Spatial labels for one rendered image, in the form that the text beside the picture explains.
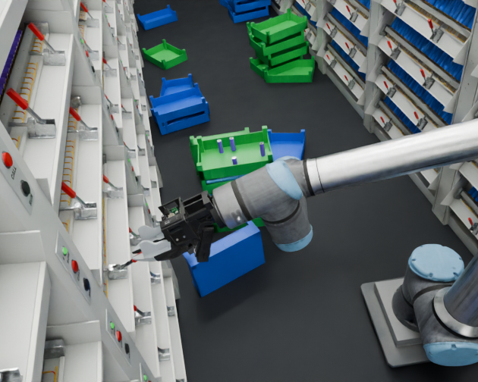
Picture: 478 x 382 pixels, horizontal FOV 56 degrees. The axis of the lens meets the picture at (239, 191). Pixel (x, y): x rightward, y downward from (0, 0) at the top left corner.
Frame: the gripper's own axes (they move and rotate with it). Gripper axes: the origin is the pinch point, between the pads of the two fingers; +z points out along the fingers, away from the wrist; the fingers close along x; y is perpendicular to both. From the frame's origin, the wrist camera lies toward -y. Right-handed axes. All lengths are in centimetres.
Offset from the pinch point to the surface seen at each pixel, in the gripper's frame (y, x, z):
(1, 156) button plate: 45, 23, -8
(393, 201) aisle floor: -98, -62, -76
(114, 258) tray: -2.4, -4.8, 7.5
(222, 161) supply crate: -50, -81, -16
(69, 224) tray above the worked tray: 17.4, 2.5, 4.9
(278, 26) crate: -73, -214, -75
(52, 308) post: 24.9, 27.4, 0.5
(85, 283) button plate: 22.4, 23.0, -2.6
